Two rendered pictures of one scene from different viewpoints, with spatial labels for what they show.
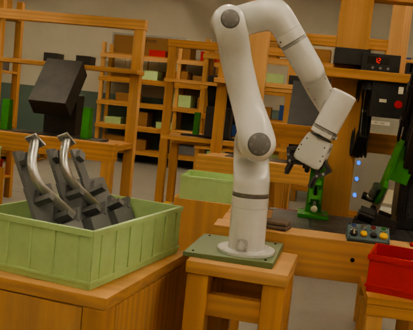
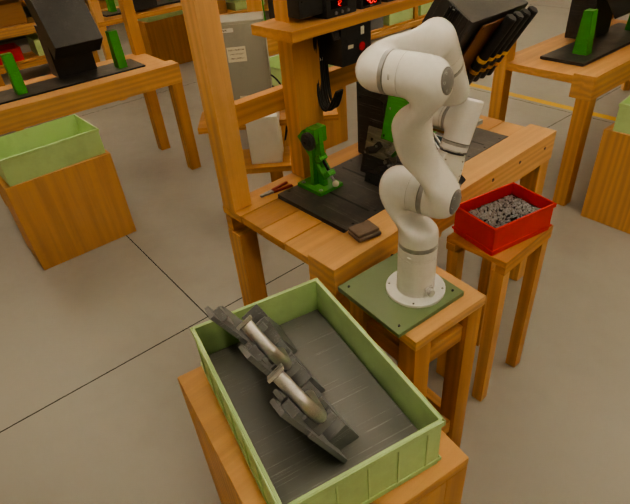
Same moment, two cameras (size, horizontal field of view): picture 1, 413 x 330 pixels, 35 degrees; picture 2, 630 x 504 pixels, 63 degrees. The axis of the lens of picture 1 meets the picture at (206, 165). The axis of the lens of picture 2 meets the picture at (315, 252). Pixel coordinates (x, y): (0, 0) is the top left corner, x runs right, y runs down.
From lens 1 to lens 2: 1.89 m
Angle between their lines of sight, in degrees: 52
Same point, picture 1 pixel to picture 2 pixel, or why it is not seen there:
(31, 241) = (369, 478)
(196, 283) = (422, 352)
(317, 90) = not seen: hidden behind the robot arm
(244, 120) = (439, 185)
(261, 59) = (217, 39)
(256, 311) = (460, 333)
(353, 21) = not seen: outside the picture
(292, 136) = (256, 111)
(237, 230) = (423, 282)
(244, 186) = (430, 243)
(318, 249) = not seen: hidden behind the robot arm
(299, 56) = (462, 83)
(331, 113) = (471, 127)
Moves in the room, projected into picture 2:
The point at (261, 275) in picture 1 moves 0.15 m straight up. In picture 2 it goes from (469, 309) to (474, 272)
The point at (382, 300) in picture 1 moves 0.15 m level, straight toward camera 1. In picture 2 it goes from (513, 258) to (548, 279)
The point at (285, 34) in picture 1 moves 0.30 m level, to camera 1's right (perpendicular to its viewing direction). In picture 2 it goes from (455, 64) to (507, 35)
